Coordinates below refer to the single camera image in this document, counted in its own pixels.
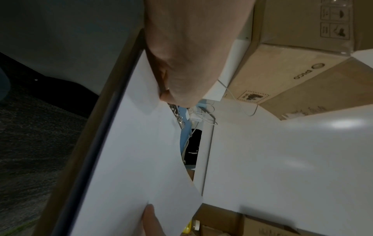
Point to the person's left hand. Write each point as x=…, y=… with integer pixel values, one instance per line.
x=192, y=46

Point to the person's right hand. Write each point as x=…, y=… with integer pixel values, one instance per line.
x=153, y=223

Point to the white paper bundle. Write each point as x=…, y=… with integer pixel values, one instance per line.
x=131, y=149

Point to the yellow drink bottle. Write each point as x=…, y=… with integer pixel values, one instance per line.
x=191, y=227

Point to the white box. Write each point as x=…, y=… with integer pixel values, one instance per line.
x=236, y=57

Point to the low brown cardboard box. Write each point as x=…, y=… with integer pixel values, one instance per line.
x=218, y=216

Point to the white charger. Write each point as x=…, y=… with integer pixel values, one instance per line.
x=196, y=117

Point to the black power strip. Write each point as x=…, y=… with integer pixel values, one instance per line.
x=194, y=147

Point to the large printed cardboard box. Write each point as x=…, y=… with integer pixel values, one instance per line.
x=268, y=228

